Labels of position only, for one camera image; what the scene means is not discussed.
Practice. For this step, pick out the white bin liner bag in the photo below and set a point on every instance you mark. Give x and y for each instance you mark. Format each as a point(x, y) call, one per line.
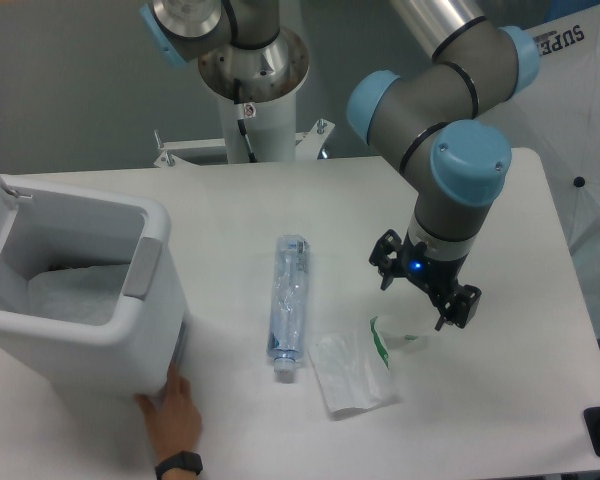
point(80, 295)

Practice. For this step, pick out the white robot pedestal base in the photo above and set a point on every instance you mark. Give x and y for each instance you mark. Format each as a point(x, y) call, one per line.
point(252, 132)

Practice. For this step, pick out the clear plastic cup green print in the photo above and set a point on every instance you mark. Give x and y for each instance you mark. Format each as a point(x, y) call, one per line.
point(393, 339)

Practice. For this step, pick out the person's hand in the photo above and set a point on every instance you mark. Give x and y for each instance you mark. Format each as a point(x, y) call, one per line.
point(176, 425)

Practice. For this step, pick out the white umbrella with lettering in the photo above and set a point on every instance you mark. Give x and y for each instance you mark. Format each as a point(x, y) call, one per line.
point(561, 109)

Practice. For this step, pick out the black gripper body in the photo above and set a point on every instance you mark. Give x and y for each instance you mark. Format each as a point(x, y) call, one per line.
point(437, 278)

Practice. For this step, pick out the black wrist watch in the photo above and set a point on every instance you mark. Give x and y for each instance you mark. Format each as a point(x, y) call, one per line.
point(185, 461)

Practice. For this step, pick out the white trash can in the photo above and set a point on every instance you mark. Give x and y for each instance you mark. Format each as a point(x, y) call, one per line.
point(46, 226)

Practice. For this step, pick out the crushed clear plastic bottle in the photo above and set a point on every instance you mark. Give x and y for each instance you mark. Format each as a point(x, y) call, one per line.
point(289, 299)

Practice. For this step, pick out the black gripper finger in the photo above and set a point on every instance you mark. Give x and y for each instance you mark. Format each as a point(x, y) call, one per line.
point(386, 257)
point(459, 307)

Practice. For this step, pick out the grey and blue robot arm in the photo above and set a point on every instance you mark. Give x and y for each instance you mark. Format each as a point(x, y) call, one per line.
point(427, 129)

